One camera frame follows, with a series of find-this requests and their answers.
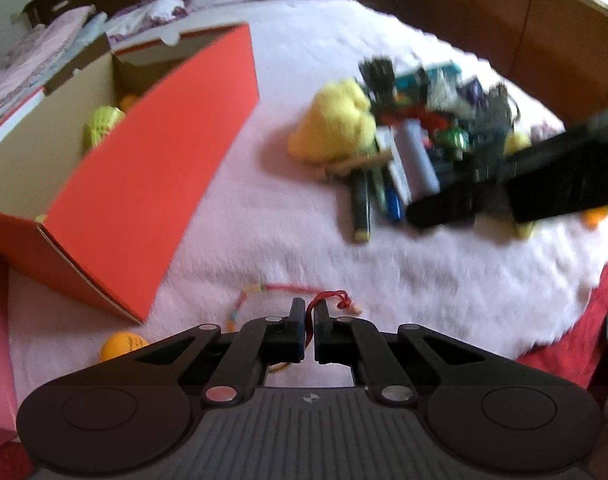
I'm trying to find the dark marker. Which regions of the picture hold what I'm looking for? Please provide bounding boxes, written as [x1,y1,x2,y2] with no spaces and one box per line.
[351,170,372,243]

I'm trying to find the large yellow plush toy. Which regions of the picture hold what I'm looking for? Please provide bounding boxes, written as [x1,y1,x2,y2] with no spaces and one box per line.
[288,80,377,163]

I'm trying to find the grey metal plug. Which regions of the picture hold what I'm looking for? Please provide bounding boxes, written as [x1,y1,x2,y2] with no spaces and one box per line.
[476,85,515,136]

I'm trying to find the yellow green shuttlecock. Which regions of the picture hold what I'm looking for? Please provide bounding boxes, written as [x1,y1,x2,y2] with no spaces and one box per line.
[84,105,127,151]

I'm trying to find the blue marker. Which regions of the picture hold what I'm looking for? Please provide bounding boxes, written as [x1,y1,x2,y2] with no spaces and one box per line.
[384,180,404,222]

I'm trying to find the slim yellow plush toy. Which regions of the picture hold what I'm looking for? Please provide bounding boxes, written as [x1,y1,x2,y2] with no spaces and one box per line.
[504,130,537,240]

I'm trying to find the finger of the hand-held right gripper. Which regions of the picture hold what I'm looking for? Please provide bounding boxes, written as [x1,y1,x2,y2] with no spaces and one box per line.
[406,169,516,232]

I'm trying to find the green marker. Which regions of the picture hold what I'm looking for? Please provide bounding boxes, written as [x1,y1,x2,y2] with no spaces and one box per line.
[371,167,387,211]

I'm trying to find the red cardboard box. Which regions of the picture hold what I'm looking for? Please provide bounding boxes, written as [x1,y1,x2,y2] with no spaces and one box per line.
[0,22,261,323]

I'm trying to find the red string bracelet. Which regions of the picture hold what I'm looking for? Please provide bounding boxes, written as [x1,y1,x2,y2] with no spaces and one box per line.
[226,282,362,376]

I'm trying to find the light blue blanket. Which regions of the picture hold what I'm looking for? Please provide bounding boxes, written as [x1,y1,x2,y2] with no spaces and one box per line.
[81,12,110,41]

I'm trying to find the red blanket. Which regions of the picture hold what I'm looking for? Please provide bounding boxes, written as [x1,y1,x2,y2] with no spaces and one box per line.
[0,240,608,480]

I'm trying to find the black shuttlecock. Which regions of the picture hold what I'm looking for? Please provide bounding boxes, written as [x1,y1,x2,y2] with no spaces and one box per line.
[359,56,397,101]

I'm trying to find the pink quilt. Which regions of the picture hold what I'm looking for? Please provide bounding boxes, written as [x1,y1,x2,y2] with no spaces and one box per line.
[0,5,97,126]

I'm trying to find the white cream tube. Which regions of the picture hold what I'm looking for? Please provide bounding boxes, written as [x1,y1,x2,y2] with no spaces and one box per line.
[396,119,441,196]

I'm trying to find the green toy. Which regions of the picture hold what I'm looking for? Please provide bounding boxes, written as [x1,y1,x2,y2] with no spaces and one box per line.
[436,127,467,153]

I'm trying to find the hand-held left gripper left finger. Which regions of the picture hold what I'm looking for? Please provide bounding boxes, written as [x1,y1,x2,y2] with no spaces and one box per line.
[104,297,306,406]

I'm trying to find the teal tube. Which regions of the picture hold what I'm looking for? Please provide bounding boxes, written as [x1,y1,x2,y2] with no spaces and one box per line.
[394,62,460,91]

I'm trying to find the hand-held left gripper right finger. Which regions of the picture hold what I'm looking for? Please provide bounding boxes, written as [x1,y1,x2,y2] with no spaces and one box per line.
[313,299,505,406]

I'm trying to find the wooden cabinet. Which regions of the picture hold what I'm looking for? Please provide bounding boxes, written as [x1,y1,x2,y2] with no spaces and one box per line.
[401,0,608,116]

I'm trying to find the circuit board with wires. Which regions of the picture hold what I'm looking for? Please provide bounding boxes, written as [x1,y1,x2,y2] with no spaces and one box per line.
[459,80,485,111]

